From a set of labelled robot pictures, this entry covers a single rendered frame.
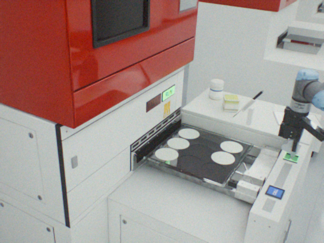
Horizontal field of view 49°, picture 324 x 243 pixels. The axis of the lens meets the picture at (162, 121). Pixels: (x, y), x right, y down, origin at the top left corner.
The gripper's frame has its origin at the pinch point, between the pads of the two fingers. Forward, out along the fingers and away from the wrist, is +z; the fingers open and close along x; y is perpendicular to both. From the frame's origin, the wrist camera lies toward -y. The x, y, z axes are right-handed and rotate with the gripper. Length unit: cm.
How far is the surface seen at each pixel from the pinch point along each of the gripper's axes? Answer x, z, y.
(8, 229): 66, 34, 94
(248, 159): -8.0, 13.4, 19.3
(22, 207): 66, 17, 83
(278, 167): 9.6, 1.3, 3.5
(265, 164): -2.3, 9.3, 10.2
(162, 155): 19, 7, 49
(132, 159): 30, 7, 58
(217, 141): -6.2, 7.5, 34.2
